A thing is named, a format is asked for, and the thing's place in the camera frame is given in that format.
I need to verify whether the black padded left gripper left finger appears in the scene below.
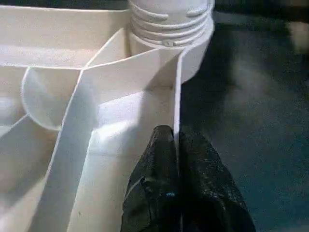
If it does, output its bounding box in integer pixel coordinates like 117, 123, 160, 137
120, 125, 182, 232

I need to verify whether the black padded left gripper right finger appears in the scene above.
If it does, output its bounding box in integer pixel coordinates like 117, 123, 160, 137
178, 130, 257, 232

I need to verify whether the white plastic table top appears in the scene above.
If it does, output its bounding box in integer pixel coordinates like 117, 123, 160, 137
0, 5, 215, 232

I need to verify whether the white plastic table leg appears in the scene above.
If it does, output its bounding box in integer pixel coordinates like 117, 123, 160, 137
126, 0, 214, 48

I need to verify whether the black work mat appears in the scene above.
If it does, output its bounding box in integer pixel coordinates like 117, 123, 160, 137
0, 0, 309, 232

